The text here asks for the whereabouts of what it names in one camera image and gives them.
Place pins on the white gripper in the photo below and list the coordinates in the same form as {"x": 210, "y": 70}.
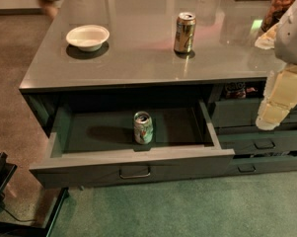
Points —
{"x": 292, "y": 39}

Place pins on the open grey top drawer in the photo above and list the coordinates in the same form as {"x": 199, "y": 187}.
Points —
{"x": 99, "y": 149}

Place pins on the middle right grey drawer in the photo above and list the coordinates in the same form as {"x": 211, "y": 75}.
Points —
{"x": 260, "y": 142}

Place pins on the snack bags in drawer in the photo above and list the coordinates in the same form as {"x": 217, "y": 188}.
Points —
{"x": 242, "y": 90}

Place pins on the glass jar of nuts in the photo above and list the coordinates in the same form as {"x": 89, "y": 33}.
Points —
{"x": 275, "y": 11}

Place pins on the grey counter cabinet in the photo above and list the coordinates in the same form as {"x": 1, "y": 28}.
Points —
{"x": 137, "y": 67}

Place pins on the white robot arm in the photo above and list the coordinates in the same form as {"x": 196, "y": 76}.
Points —
{"x": 285, "y": 45}

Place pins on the upper right grey drawer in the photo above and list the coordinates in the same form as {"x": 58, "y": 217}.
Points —
{"x": 241, "y": 112}

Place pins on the white paper bowl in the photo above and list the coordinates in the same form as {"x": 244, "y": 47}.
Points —
{"x": 88, "y": 38}

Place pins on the gold soda can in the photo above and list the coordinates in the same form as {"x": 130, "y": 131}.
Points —
{"x": 185, "y": 28}

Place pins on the green 7up soda can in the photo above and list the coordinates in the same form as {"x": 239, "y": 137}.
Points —
{"x": 143, "y": 128}

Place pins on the bottom right grey drawer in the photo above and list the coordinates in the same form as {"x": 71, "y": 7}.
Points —
{"x": 262, "y": 165}

